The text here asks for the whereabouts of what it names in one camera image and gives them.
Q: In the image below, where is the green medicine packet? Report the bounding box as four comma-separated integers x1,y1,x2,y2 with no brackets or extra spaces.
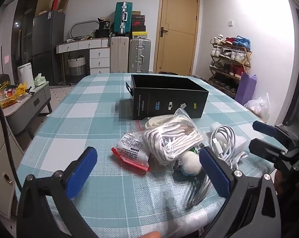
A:
189,144,205,155

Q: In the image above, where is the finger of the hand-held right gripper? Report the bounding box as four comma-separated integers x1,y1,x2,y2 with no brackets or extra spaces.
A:
253,121,290,143
249,139,287,160

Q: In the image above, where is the silver suitcase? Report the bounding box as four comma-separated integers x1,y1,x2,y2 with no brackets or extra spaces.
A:
128,38,151,74

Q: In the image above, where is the black paper bag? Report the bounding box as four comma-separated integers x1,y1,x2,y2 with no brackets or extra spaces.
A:
98,18,112,31

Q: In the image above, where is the white plastic bag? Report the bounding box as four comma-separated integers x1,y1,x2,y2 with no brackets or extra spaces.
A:
245,93,270,123

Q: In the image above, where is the grey low cabinet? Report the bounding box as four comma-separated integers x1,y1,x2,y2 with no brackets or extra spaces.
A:
1,81,53,140

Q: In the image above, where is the tan wooden door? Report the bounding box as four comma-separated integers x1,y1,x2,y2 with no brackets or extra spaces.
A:
153,0,201,76

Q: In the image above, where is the person's right hand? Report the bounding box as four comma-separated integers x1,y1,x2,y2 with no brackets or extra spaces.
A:
274,170,292,199

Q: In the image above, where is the purple paper bag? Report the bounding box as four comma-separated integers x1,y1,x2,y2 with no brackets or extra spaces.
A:
235,72,257,106

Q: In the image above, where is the white desk with drawers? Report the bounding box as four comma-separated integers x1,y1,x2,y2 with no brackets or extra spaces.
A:
56,38,112,75

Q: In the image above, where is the white air appliance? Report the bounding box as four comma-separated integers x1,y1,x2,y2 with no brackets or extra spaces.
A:
17,64,35,90

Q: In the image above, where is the red-sealed bag with white cloth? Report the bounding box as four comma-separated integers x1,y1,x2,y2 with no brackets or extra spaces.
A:
111,131,151,171

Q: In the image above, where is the black cardboard box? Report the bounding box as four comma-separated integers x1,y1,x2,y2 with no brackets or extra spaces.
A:
126,74,209,121

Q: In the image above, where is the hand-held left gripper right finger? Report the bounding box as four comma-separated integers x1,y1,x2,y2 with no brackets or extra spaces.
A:
199,147,282,238

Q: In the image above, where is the green suitcase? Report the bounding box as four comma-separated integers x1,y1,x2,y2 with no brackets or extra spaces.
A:
114,2,133,36

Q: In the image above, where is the group of assorted shoes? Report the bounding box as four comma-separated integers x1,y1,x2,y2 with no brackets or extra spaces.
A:
209,35,251,95

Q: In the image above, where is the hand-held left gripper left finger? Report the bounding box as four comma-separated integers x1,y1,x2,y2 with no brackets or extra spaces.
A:
17,147,98,238

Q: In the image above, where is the woven laundry basket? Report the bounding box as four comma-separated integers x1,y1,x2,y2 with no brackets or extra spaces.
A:
67,57,86,84

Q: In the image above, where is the beige side cabinet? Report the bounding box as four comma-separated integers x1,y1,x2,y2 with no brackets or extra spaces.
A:
0,102,25,217

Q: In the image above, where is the beige suitcase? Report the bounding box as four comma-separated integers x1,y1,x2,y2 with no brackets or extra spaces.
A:
110,36,130,74

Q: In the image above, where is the clear foam wrap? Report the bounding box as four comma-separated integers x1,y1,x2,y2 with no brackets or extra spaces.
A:
149,208,211,238

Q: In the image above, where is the white oval frame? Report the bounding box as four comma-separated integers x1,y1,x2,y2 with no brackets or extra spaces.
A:
69,20,99,39

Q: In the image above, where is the clear bag of white rope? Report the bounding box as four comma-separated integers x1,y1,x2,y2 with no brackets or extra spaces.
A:
142,108,209,173

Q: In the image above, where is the white charging cable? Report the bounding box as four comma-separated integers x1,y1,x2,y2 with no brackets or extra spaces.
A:
210,125,239,164

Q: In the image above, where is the green tissue pack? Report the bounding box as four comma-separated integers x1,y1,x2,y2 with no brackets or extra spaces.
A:
34,73,46,87

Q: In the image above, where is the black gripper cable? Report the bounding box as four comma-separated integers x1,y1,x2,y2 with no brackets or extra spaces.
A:
0,91,23,192

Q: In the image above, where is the yellow plastic bag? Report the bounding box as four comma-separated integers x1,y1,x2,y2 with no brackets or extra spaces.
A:
0,81,31,108

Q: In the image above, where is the grey refrigerator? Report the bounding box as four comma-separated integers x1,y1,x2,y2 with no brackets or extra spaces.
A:
32,10,66,85

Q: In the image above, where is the white and blue plush ball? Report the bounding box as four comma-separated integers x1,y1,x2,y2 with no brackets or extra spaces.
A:
180,151,205,176

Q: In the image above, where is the wooden shoe rack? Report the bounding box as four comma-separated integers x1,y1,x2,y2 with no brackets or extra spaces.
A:
208,35,253,98

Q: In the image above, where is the black and red shoe box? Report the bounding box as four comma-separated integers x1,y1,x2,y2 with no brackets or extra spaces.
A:
132,20,146,32

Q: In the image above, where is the dark glass cabinet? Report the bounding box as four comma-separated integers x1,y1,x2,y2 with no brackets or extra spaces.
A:
12,0,44,63

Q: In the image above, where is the person's left hand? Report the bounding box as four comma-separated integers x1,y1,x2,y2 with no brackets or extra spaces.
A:
142,231,163,238

